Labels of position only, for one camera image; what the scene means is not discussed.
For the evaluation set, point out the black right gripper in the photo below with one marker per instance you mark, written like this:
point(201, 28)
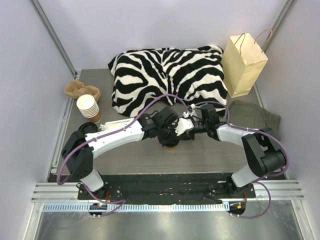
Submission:
point(191, 132)

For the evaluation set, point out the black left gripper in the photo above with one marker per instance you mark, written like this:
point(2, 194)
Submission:
point(166, 139)

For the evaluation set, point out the black plastic cup lid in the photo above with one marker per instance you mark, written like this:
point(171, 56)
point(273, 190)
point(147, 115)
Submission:
point(172, 144)

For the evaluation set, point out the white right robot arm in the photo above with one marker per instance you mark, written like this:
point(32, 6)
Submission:
point(264, 153)

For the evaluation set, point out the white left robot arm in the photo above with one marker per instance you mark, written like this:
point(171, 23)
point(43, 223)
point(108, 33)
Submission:
point(82, 149)

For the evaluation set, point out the brown paper takeout bag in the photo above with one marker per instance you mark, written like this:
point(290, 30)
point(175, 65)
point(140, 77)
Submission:
point(242, 62)

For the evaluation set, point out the olive green folded cloth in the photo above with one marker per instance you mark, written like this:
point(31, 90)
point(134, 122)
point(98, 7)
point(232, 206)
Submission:
point(250, 115)

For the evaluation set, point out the white wrapped straw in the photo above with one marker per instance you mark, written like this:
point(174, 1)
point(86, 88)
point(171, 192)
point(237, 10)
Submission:
point(115, 125)
point(116, 122)
point(112, 128)

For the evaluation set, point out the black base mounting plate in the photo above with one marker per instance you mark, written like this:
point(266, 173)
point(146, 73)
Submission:
point(167, 188)

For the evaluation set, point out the stack of black lids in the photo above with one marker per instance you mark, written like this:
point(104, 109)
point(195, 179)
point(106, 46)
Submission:
point(88, 128)

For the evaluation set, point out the stack of paper cups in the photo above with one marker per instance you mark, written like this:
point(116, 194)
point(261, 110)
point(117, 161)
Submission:
point(89, 108)

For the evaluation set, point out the brown pulp cup carrier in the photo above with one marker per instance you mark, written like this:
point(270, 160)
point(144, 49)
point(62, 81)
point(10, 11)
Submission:
point(75, 89)

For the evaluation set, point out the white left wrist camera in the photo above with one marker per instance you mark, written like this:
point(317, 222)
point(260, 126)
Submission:
point(185, 125)

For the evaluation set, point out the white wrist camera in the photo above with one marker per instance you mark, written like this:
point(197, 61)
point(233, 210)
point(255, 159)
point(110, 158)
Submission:
point(185, 125)
point(190, 111)

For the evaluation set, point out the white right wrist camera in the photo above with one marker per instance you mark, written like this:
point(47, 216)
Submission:
point(190, 111)

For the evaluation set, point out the white slotted cable duct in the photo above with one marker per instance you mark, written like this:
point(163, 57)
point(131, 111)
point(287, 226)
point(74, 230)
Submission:
point(61, 207)

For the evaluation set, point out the aluminium frame rail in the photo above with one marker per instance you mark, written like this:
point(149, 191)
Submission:
point(54, 37)

